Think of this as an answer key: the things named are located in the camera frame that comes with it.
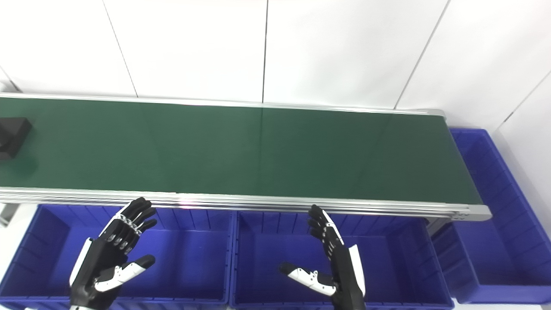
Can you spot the black cylinder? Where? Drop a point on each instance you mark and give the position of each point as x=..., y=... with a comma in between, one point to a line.
x=13, y=133

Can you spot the blue plastic bin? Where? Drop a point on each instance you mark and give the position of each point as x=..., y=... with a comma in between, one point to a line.
x=189, y=262
x=267, y=241
x=503, y=241

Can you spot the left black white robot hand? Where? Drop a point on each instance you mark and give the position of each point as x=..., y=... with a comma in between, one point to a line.
x=101, y=258

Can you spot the green conveyor belt aluminium frame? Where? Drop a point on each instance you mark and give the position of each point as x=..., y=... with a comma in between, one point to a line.
x=241, y=150

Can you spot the aluminium conveyor support leg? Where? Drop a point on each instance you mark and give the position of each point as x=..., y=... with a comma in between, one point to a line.
x=437, y=224
x=7, y=213

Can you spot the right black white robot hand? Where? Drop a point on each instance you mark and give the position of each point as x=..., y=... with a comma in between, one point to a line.
x=344, y=275

